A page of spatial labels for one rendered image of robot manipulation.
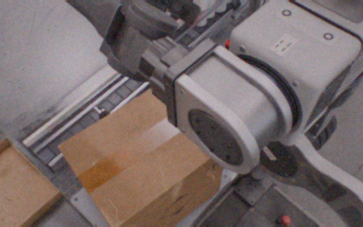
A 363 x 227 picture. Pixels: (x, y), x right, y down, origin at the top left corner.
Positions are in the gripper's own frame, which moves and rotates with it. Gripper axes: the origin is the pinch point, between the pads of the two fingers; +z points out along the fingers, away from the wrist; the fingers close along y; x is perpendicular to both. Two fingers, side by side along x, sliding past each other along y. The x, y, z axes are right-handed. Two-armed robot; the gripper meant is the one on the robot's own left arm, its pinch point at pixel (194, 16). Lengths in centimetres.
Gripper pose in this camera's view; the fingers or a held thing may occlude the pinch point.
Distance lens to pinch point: 137.1
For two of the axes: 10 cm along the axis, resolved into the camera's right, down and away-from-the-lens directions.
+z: 4.1, 0.4, 9.1
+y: -7.5, -5.5, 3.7
